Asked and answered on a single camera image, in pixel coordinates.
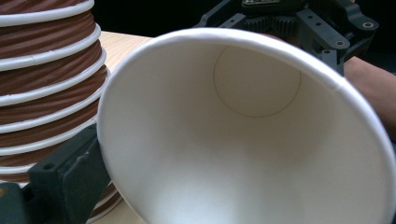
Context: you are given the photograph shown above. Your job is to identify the stack of brown cups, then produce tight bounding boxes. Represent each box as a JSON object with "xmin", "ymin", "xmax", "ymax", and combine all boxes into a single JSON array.
[{"xmin": 0, "ymin": 0, "xmax": 124, "ymax": 224}]

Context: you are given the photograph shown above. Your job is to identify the white paper cup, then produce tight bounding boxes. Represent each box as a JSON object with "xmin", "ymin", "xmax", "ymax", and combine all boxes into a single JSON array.
[{"xmin": 95, "ymin": 26, "xmax": 396, "ymax": 224}]

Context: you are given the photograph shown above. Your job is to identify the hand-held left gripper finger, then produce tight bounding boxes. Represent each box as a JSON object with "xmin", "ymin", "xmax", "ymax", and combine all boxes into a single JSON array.
[{"xmin": 27, "ymin": 123, "xmax": 112, "ymax": 224}]

